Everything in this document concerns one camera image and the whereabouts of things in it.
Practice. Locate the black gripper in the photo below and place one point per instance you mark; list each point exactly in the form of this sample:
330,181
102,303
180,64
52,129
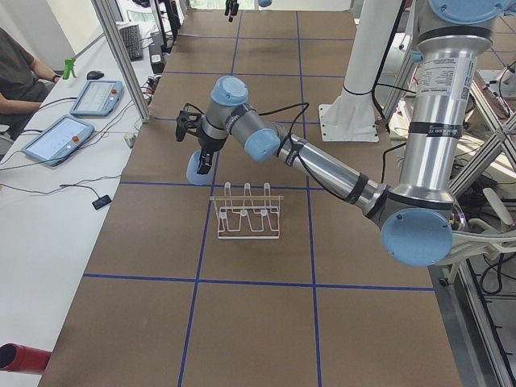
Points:
209,144

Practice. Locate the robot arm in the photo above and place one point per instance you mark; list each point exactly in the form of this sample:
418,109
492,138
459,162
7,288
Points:
265,3
413,215

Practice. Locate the small black sensor puck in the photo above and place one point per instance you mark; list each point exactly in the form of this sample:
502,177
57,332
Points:
101,202

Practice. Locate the far blue teach pendant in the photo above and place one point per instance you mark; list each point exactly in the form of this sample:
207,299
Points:
97,99

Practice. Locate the blue teach pendant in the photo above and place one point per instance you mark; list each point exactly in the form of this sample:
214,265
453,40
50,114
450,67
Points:
97,99
56,143

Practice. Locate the black computer mouse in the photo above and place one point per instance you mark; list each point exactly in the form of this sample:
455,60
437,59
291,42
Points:
94,75

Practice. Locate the black keyboard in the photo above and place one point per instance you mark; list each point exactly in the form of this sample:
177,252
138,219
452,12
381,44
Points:
132,41

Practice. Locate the near blue teach pendant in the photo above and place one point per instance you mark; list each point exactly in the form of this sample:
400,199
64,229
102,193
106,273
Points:
56,143

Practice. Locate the green plastic clamp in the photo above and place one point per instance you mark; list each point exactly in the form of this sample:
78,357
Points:
69,70

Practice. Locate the seated person dark shirt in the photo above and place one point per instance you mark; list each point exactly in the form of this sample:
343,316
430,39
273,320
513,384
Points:
22,90

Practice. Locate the red cylinder object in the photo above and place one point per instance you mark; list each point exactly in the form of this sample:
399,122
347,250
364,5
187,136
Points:
24,359

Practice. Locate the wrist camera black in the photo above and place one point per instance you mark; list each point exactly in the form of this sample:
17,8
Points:
231,9
189,121

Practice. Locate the white wire cup holder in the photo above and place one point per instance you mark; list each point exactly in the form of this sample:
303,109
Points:
247,216

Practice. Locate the white camera mast pillar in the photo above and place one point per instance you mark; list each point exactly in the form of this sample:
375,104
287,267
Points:
351,116

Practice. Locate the aluminium frame post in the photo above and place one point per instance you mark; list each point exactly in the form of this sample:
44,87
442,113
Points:
105,16

